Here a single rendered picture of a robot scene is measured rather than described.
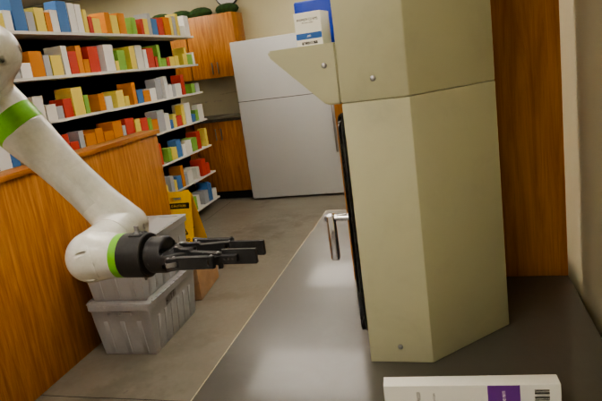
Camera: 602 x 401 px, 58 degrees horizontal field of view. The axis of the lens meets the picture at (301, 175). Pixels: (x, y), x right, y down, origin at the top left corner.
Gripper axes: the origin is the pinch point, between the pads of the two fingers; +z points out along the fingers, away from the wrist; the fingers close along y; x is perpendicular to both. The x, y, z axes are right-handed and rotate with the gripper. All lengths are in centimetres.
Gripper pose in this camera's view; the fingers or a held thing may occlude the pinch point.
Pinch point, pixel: (245, 251)
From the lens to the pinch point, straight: 107.5
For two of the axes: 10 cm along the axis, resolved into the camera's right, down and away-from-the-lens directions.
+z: 9.6, -0.7, -2.8
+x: 1.3, 9.7, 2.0
